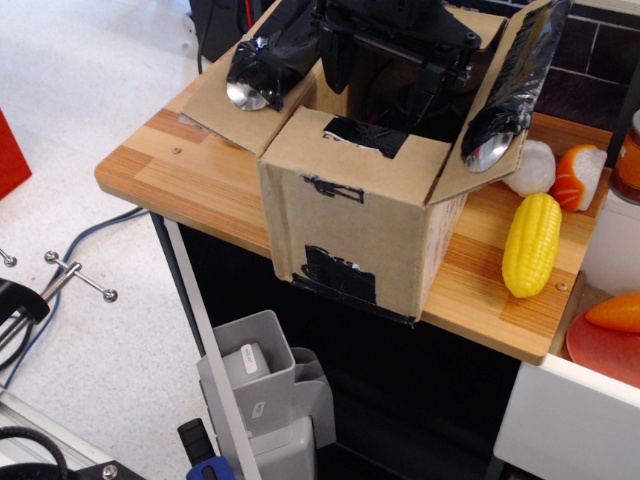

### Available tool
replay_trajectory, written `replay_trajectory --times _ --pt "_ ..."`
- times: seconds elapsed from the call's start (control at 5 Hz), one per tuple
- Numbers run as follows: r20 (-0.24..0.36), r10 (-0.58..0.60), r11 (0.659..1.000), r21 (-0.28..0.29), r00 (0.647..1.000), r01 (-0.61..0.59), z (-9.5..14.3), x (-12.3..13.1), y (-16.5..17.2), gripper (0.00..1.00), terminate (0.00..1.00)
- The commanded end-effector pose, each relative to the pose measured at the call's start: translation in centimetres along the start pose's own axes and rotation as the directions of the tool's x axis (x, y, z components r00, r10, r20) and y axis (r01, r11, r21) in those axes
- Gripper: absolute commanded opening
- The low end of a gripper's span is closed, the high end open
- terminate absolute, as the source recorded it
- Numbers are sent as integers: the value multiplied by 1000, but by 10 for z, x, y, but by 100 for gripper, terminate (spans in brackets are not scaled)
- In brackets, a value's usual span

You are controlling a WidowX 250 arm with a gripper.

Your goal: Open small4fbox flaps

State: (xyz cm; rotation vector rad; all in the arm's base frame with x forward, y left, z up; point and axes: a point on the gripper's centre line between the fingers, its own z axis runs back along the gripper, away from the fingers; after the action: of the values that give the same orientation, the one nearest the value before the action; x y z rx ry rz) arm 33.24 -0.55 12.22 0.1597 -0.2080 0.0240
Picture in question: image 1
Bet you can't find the white toy rice ball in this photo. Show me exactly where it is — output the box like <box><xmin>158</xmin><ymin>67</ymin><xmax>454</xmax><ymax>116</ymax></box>
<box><xmin>503</xmin><ymin>140</ymin><xmax>556</xmax><ymax>197</ymax></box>

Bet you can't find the salmon sushi toy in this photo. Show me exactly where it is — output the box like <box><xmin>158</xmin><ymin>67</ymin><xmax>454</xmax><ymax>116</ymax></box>
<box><xmin>552</xmin><ymin>144</ymin><xmax>607</xmax><ymax>212</ymax></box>

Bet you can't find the red box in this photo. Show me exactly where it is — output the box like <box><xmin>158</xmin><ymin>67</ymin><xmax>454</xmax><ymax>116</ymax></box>
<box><xmin>0</xmin><ymin>112</ymin><xmax>32</xmax><ymax>199</ymax></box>

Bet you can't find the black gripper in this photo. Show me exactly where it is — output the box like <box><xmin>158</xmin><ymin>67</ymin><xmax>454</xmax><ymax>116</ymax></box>
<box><xmin>313</xmin><ymin>1</ymin><xmax>481</xmax><ymax>125</ymax></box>

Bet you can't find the taped metal spoon right flap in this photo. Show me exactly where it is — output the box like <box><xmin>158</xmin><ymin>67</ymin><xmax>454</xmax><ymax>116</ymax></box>
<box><xmin>461</xmin><ymin>0</ymin><xmax>572</xmax><ymax>173</ymax></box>

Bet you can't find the taped metal spoon left flap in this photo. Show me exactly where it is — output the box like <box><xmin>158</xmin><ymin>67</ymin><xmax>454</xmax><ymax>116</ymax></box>
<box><xmin>226</xmin><ymin>1</ymin><xmax>320</xmax><ymax>111</ymax></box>

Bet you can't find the orange labelled can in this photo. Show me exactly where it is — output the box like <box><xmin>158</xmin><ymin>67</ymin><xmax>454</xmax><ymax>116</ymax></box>
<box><xmin>610</xmin><ymin>110</ymin><xmax>640</xmax><ymax>205</ymax></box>

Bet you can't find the blue black tool handle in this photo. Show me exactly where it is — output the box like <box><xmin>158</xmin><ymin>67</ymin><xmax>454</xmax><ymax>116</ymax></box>
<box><xmin>177</xmin><ymin>418</ymin><xmax>236</xmax><ymax>480</ymax></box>

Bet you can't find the brown cardboard box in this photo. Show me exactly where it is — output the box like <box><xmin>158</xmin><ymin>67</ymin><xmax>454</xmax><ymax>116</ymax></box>
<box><xmin>182</xmin><ymin>1</ymin><xmax>538</xmax><ymax>323</ymax></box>

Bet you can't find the grey plastic bin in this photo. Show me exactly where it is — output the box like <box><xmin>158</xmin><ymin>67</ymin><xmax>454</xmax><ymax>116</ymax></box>
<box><xmin>197</xmin><ymin>310</ymin><xmax>336</xmax><ymax>479</ymax></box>

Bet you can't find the red plate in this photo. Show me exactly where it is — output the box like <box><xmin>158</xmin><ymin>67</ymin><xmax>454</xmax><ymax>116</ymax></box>
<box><xmin>565</xmin><ymin>314</ymin><xmax>639</xmax><ymax>388</ymax></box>

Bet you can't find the taped metal spoon flap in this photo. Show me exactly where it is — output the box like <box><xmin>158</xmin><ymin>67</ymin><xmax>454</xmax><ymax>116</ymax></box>
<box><xmin>226</xmin><ymin>1</ymin><xmax>320</xmax><ymax>111</ymax></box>
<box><xmin>461</xmin><ymin>0</ymin><xmax>572</xmax><ymax>173</ymax></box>

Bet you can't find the metal clamp with handle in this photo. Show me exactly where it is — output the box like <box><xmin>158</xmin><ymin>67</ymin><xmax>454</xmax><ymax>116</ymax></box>
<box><xmin>1</xmin><ymin>242</ymin><xmax>119</xmax><ymax>370</ymax></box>

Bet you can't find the blue floor cable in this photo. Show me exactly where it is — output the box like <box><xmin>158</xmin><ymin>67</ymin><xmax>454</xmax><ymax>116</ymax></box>
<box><xmin>0</xmin><ymin>206</ymin><xmax>151</xmax><ymax>391</ymax></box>

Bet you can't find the yellow toy corn cob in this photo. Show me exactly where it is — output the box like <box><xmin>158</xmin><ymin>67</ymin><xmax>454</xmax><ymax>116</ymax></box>
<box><xmin>502</xmin><ymin>193</ymin><xmax>562</xmax><ymax>298</ymax></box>

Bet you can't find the black braided cable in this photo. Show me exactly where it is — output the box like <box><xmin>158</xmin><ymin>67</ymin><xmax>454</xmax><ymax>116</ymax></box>
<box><xmin>0</xmin><ymin>425</ymin><xmax>69</xmax><ymax>480</ymax></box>

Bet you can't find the white sink cabinet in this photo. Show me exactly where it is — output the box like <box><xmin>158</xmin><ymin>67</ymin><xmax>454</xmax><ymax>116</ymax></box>
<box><xmin>487</xmin><ymin>194</ymin><xmax>639</xmax><ymax>479</ymax></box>

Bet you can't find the orange toy carrot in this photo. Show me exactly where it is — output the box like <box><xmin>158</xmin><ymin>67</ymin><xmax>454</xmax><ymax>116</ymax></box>
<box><xmin>585</xmin><ymin>292</ymin><xmax>639</xmax><ymax>333</ymax></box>

